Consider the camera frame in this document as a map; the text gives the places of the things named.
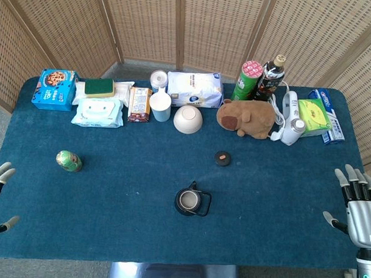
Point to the green chips can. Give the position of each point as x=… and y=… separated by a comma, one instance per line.
x=245, y=83

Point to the green yellow sponge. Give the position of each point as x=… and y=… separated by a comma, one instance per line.
x=99, y=87

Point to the light blue cup white scoop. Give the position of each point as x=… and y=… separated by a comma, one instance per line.
x=160, y=106

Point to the dark tea drink bottle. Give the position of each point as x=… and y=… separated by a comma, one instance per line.
x=268, y=84

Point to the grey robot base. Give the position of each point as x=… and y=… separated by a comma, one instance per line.
x=171, y=274

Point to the white hair dryer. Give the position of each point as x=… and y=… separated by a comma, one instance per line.
x=291, y=118

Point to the brown white snack carton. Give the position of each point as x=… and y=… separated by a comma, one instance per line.
x=139, y=104

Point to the light blue wet wipes pack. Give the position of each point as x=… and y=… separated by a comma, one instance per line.
x=96, y=113

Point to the green tissue box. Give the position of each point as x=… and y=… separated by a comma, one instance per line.
x=314, y=116

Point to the blue table cloth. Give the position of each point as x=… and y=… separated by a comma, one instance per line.
x=127, y=143

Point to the green drink can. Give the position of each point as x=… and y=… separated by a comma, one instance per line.
x=69, y=161

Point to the beige bowl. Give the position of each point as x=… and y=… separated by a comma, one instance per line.
x=187, y=119

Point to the bamboo folding screen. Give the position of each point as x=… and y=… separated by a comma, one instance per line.
x=70, y=25

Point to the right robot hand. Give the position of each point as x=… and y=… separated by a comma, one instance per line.
x=362, y=218

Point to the white tape roll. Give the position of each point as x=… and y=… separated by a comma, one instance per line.
x=158, y=78

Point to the small black round object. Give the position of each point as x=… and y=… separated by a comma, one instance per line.
x=222, y=160

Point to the small black cup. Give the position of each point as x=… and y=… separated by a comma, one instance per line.
x=188, y=200

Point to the blue cookie box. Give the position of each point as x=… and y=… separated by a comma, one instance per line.
x=53, y=90

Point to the brown capybara plush toy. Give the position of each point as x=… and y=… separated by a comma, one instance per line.
x=253, y=117

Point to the blue white toothpaste box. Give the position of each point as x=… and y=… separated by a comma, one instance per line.
x=333, y=126

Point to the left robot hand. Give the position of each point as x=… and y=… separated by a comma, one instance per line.
x=1, y=172

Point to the white tissue pack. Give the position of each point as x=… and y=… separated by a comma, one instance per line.
x=194, y=89

